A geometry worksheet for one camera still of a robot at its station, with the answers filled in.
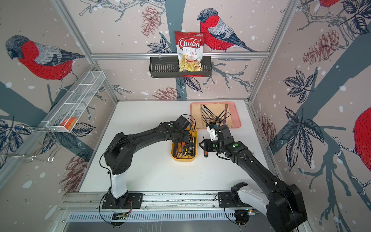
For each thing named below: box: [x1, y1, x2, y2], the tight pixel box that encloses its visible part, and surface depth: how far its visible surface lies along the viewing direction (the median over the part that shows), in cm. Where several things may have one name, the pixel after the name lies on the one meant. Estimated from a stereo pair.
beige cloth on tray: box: [191, 102, 233, 129], surface depth 116 cm
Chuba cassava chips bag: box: [174, 30, 205, 73], surface depth 85 cm
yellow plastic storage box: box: [170, 126, 198, 162], surface depth 91 cm
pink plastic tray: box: [190, 101, 242, 130], surface depth 116 cm
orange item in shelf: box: [60, 117, 78, 131], surface depth 68 cm
